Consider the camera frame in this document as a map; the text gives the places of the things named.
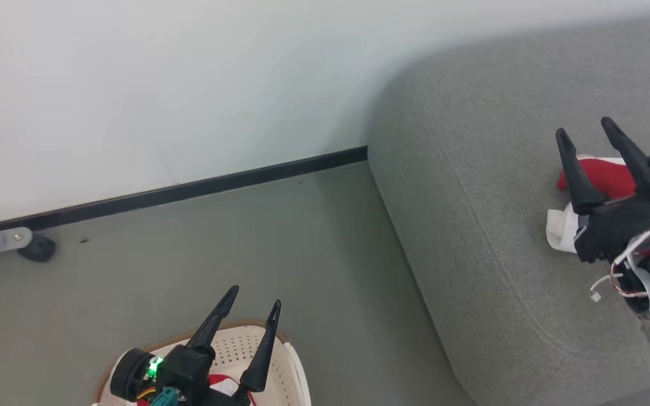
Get cream perforated laundry basket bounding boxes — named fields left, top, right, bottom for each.
left=93, top=321, right=312, bottom=406

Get black cylinder with green light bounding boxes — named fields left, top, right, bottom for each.
left=109, top=348, right=156, bottom=402

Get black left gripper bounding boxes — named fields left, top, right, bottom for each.
left=150, top=285, right=282, bottom=406

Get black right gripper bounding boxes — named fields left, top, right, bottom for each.
left=555, top=117, right=650, bottom=263

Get red white cloth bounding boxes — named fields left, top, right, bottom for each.
left=136, top=374, right=258, bottom=406
left=546, top=156, right=639, bottom=254

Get grey fabric sofa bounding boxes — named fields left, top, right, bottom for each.
left=367, top=11, right=650, bottom=406

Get thin white red gripper wires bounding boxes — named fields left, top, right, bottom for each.
left=590, top=226, right=650, bottom=328

